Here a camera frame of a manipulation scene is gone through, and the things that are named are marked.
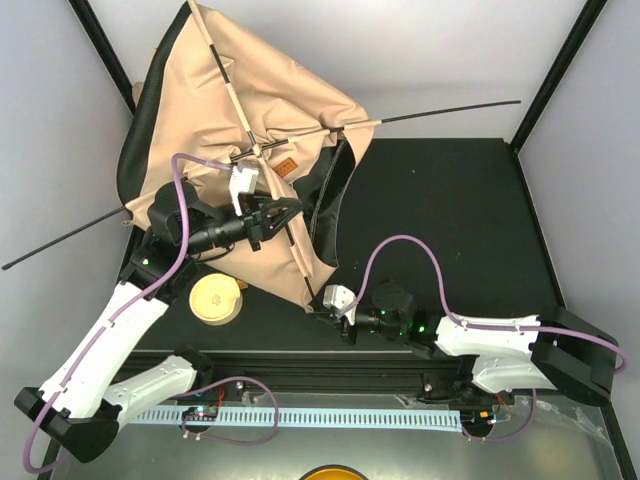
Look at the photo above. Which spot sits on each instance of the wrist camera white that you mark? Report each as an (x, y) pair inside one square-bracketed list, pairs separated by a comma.
[(341, 302), (244, 176)]

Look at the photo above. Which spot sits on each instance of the left black frame post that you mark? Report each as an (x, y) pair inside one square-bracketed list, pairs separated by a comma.
[(103, 47)]

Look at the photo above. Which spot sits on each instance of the yellow round object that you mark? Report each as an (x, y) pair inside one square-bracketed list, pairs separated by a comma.
[(333, 472)]

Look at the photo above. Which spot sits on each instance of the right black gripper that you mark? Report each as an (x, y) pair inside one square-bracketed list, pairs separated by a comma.
[(340, 321)]

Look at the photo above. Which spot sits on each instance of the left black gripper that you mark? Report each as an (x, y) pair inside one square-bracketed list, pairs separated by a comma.
[(255, 213)]

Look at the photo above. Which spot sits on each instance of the white slotted cable duct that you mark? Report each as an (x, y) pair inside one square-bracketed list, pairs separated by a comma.
[(335, 418)]

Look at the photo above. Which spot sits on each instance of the black frame post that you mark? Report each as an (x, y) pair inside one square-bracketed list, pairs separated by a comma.
[(103, 47), (575, 39)]

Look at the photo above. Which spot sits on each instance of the black tent pole two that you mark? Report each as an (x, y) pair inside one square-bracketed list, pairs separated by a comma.
[(291, 139)]

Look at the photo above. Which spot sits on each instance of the yellow pet bowl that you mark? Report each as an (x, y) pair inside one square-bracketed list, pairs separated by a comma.
[(216, 299)]

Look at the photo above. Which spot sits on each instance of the black tent pole one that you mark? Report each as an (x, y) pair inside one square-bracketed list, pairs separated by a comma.
[(263, 186)]

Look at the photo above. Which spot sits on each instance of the right black frame post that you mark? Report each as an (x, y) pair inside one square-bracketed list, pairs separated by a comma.
[(575, 39)]

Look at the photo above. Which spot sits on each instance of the beige patterned pillow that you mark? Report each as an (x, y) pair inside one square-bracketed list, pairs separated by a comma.
[(136, 93)]

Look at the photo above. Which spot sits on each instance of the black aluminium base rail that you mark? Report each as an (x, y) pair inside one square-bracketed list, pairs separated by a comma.
[(373, 373)]

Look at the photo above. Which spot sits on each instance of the small electronics board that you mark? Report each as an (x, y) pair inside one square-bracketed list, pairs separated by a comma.
[(200, 413)]

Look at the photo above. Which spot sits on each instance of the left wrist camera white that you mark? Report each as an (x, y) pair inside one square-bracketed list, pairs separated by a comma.
[(244, 176)]

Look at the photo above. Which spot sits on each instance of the beige pet tent fabric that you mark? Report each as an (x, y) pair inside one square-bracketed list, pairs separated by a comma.
[(233, 115)]

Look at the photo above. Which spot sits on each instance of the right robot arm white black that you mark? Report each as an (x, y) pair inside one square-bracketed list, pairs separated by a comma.
[(553, 350)]

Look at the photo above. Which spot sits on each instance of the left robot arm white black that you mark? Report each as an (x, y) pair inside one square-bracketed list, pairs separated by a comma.
[(80, 406)]

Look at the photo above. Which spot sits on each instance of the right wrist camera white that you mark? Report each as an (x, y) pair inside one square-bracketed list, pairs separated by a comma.
[(341, 302)]

